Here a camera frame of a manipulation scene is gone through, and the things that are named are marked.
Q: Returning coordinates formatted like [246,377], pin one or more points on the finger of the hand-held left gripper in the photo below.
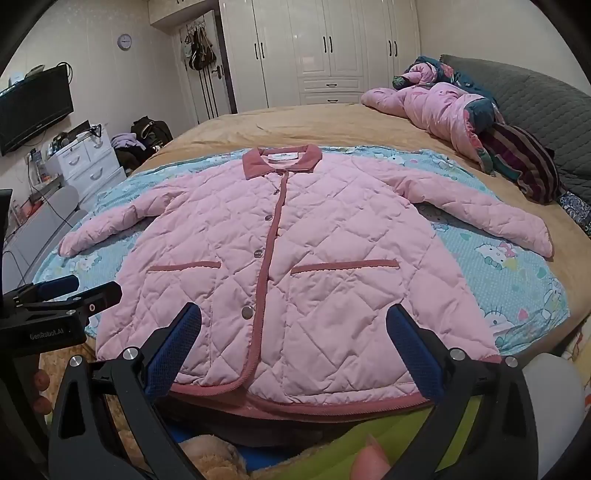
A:
[55,286]
[101,295]

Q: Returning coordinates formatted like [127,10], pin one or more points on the round wall clock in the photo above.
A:
[124,41]

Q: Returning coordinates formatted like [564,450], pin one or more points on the brown hanging handbag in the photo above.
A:
[203,53]

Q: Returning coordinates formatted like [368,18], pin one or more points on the cartoon cat printed blanket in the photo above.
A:
[508,286]

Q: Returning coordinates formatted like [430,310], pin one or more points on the person's right hand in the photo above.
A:
[369,461]

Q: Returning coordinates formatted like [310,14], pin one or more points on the striped dark pillow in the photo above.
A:
[521,157]

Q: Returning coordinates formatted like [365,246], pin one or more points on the patterned dark pillow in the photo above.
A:
[577,207]

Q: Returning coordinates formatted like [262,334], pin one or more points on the grey quilted headboard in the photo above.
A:
[545,101]

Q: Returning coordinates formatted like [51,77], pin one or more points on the pink floral quilt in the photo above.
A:
[438,110]

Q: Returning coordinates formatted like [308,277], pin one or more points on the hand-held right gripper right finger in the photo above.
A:
[415,355]

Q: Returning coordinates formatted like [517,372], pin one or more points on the black bag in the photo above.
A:
[152,131]

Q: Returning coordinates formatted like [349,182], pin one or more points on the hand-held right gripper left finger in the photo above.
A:
[173,350]

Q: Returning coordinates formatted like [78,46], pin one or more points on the black television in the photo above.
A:
[32,110]

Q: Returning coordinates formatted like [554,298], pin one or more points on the grey rounded cabinet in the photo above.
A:
[51,207]

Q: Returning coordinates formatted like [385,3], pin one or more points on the white door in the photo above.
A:
[224,92]

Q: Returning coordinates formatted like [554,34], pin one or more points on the purple clothes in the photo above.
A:
[123,140]

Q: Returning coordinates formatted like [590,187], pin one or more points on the tan plush cloth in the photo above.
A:
[207,457]

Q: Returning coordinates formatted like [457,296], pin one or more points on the tan bed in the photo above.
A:
[323,124]

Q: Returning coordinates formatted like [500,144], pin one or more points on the white drawer chest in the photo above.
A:
[87,161]

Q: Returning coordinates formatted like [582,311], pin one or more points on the pink quilted jacket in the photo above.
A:
[323,230]

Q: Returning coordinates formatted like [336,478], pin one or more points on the white wardrobe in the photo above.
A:
[314,46]

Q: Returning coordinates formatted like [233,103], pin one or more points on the person's left hand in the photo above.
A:
[41,381]

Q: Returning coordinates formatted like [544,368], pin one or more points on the person's green clothing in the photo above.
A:
[314,454]

